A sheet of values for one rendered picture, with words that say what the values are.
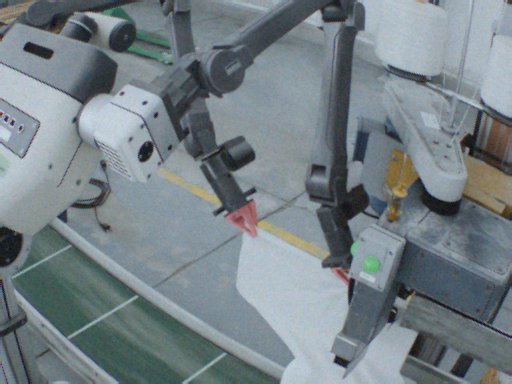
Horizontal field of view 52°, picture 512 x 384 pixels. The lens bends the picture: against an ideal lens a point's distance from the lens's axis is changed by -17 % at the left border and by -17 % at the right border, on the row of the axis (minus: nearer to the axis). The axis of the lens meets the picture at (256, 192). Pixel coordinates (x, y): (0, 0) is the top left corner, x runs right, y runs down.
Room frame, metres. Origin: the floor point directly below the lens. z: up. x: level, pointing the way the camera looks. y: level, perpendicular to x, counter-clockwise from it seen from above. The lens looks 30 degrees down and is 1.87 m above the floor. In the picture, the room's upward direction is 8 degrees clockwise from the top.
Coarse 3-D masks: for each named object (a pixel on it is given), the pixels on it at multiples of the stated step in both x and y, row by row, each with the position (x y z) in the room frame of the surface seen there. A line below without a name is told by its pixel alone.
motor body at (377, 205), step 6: (384, 120) 1.37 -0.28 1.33; (390, 120) 1.36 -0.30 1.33; (390, 126) 1.33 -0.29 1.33; (390, 132) 1.34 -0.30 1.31; (396, 132) 1.31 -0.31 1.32; (396, 138) 1.32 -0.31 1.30; (372, 198) 1.34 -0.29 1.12; (372, 204) 1.34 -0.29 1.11; (378, 204) 1.32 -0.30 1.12; (384, 204) 1.31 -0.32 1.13; (378, 210) 1.32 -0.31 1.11
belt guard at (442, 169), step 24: (384, 96) 1.36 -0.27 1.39; (408, 96) 1.33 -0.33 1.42; (432, 96) 1.38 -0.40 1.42; (408, 120) 1.17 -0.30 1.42; (408, 144) 1.12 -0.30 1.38; (432, 144) 1.07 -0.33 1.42; (456, 144) 1.10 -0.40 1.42; (432, 168) 0.97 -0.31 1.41; (456, 168) 0.98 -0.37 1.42; (432, 192) 0.95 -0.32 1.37; (456, 192) 0.94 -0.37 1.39
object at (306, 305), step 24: (264, 240) 1.19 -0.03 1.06; (240, 264) 1.22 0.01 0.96; (264, 264) 1.18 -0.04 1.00; (288, 264) 1.15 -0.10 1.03; (312, 264) 1.12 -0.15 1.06; (240, 288) 1.21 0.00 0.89; (264, 288) 1.18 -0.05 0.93; (288, 288) 1.14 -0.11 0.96; (312, 288) 1.11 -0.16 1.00; (336, 288) 1.08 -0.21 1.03; (264, 312) 1.16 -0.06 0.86; (288, 312) 1.13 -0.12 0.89; (312, 312) 1.10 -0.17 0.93; (336, 312) 1.07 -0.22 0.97; (288, 336) 1.09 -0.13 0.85; (312, 336) 1.08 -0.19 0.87; (384, 336) 1.00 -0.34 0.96; (408, 336) 0.97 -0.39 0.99; (312, 360) 1.02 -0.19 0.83; (384, 360) 0.98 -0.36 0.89
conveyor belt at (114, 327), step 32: (32, 256) 1.77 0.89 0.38; (64, 256) 1.82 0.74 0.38; (32, 288) 1.57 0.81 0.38; (64, 288) 1.62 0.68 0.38; (96, 288) 1.67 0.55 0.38; (64, 320) 1.44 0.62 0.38; (96, 320) 1.49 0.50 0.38; (128, 320) 1.53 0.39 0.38; (160, 320) 1.57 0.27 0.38; (96, 352) 1.32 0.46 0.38; (128, 352) 1.36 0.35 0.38; (160, 352) 1.40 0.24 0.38; (192, 352) 1.43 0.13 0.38; (224, 352) 1.46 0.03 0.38
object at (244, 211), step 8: (240, 208) 1.20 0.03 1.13; (248, 208) 1.21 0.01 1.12; (224, 216) 1.22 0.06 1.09; (232, 216) 1.22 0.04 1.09; (248, 216) 1.20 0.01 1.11; (232, 224) 1.22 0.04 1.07; (240, 224) 1.22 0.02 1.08; (248, 224) 1.20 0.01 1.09; (248, 232) 1.20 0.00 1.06; (256, 232) 1.20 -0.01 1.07
